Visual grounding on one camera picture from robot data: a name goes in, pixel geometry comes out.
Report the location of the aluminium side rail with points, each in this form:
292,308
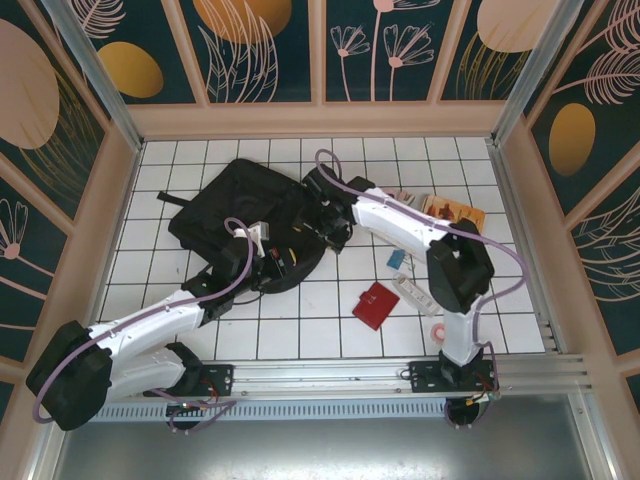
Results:
510,190

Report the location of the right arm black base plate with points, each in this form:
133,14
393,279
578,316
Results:
425,375

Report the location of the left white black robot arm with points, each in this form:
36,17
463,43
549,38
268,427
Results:
150,320

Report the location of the aluminium corner post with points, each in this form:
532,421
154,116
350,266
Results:
536,75
95,75

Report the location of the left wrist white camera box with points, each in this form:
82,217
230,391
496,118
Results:
257,234

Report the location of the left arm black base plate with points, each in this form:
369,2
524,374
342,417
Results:
215,377

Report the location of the white rectangular box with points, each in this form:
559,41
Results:
415,295

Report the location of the aluminium front frame rail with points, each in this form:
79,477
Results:
325,372

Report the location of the pink tape roll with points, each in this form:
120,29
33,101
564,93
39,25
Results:
435,334

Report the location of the red wallet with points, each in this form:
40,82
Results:
375,307

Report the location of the grey metal shelf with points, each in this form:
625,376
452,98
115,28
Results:
325,450

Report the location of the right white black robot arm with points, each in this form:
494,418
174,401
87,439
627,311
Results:
400,225

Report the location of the black backpack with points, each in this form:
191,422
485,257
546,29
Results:
225,210

